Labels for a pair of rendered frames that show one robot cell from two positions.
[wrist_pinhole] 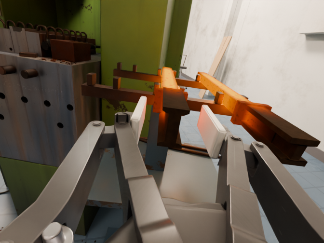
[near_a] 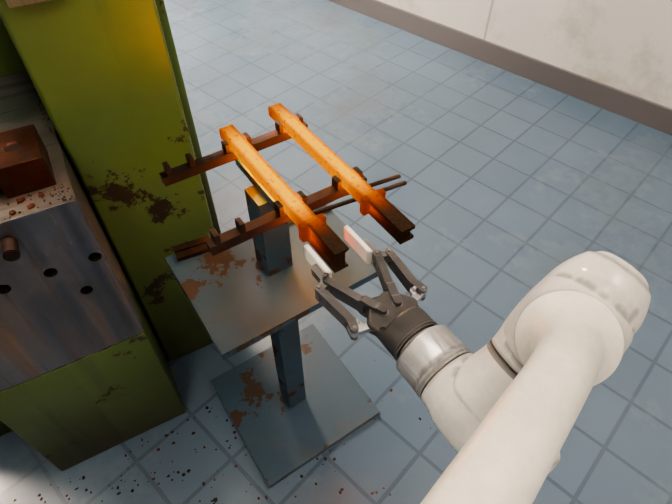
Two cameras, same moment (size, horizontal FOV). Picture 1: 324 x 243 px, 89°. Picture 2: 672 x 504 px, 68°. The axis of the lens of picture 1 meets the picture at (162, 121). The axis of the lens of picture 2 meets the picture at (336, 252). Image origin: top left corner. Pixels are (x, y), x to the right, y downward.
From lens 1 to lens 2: 0.65 m
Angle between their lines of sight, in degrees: 34
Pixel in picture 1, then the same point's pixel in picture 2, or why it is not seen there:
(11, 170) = (15, 405)
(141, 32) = (123, 60)
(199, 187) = not seen: hidden behind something
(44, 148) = (68, 338)
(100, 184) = (243, 322)
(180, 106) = (341, 246)
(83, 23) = not seen: outside the picture
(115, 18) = (61, 54)
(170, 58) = not seen: hidden behind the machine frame
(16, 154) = (16, 376)
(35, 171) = (64, 380)
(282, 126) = (396, 220)
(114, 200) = (273, 325)
